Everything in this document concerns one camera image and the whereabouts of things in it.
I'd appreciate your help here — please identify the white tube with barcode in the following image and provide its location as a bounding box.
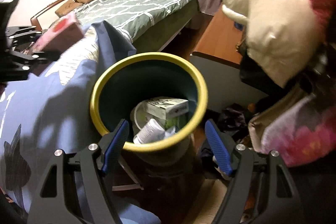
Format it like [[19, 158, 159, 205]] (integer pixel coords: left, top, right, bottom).
[[133, 119, 165, 144]]

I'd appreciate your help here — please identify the green tea carton box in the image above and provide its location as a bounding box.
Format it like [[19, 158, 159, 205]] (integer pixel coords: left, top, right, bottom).
[[144, 98, 189, 120]]

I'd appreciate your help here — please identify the pink strawberry milk carton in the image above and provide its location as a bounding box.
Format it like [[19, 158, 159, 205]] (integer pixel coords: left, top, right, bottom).
[[30, 12, 84, 53]]

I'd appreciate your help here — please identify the paper noodle bowl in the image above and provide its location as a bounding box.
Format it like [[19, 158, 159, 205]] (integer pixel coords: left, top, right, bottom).
[[130, 102, 148, 135]]

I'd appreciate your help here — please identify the small green carton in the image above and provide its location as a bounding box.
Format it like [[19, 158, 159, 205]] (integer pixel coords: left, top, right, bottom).
[[163, 115, 187, 131]]

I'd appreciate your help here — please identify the blue white toothpaste tube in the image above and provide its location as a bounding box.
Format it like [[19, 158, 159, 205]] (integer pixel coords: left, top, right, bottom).
[[164, 126, 176, 139]]

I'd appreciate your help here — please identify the yellow rimmed trash bin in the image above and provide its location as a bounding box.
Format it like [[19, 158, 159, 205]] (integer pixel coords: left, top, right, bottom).
[[89, 52, 208, 153]]

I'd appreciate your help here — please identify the blue tablecloth with stars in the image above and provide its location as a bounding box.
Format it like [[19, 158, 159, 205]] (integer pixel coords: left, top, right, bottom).
[[0, 20, 162, 224]]

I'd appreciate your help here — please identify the brown pillow left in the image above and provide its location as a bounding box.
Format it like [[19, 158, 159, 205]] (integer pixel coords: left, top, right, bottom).
[[55, 0, 83, 18]]

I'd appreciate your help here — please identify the pink floral bag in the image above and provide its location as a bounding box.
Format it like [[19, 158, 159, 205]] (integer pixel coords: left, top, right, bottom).
[[248, 89, 335, 167]]

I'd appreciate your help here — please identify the wooden side desk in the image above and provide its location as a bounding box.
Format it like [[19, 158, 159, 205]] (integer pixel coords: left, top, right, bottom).
[[192, 7, 243, 69]]

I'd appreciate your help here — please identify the wooden bed with headboard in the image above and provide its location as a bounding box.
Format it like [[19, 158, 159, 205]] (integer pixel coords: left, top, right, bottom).
[[30, 0, 199, 53]]

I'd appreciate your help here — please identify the green plaid duvet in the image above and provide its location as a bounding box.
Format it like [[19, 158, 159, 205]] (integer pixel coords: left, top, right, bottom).
[[73, 0, 196, 43]]

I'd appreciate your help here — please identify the cream puffer jacket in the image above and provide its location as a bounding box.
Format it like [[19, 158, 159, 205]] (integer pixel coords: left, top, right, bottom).
[[222, 0, 321, 87]]

